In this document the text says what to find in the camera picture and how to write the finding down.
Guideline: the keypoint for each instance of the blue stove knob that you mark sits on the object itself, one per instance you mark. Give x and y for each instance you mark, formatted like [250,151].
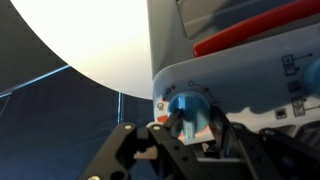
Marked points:
[313,76]
[191,110]

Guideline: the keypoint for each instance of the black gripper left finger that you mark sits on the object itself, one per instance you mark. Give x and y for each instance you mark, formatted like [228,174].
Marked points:
[150,156]

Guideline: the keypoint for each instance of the grey oven door with window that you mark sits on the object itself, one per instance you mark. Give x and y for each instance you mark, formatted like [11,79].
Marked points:
[213,16]

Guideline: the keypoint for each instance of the grey toy stove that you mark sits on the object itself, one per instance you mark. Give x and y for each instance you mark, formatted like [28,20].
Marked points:
[240,73]

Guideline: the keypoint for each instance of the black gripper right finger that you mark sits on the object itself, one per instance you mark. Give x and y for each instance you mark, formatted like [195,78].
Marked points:
[266,156]

